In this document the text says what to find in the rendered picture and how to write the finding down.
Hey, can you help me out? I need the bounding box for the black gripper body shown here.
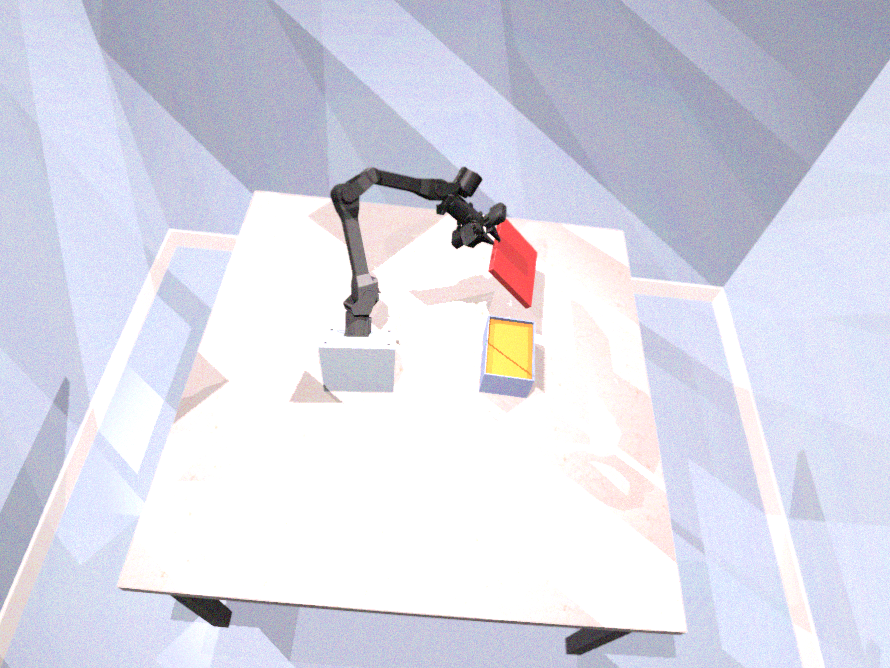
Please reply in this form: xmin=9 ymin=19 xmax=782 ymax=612
xmin=451 ymin=202 xmax=507 ymax=249

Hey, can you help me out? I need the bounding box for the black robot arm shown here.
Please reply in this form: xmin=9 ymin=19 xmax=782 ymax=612
xmin=330 ymin=167 xmax=485 ymax=337

